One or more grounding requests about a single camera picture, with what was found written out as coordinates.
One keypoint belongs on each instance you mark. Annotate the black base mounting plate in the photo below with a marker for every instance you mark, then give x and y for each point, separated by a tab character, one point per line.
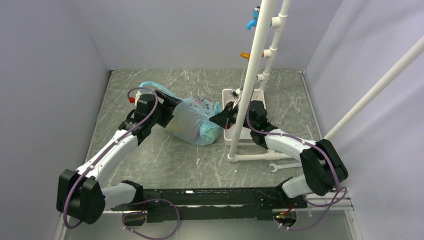
259	203

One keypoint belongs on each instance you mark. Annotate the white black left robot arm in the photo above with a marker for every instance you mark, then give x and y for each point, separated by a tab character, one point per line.
81	193

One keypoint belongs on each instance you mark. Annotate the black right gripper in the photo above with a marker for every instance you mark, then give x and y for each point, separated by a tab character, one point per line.
224	118

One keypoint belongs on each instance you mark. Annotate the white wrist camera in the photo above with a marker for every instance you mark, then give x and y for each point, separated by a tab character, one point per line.
236	93
134	99

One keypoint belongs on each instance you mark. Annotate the white pvc pipe rack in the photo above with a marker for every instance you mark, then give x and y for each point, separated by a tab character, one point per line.
264	49

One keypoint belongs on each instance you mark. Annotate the white diagonal pipe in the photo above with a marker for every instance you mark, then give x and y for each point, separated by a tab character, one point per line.
399	67

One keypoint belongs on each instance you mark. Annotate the blue printed plastic bag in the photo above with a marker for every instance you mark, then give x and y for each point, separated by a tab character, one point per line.
190	121

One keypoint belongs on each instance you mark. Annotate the orange plastic faucet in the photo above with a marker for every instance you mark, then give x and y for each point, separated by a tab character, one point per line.
248	55

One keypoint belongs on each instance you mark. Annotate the silver open-end wrench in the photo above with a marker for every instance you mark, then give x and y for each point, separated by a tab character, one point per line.
275	167

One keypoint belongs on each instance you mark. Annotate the blue plastic faucet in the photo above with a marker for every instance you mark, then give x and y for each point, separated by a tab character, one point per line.
254	20

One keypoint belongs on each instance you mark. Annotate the aluminium extrusion rail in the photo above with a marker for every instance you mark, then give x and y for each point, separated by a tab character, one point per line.
285	219

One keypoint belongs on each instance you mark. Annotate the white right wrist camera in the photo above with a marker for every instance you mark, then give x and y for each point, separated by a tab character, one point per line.
236	93

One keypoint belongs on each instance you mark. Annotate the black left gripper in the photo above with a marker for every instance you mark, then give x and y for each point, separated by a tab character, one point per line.
168	106

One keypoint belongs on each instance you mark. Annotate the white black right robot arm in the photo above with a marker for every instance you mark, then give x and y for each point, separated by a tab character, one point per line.
323	169

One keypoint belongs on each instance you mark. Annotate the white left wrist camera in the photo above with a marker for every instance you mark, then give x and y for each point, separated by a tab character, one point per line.
134	99

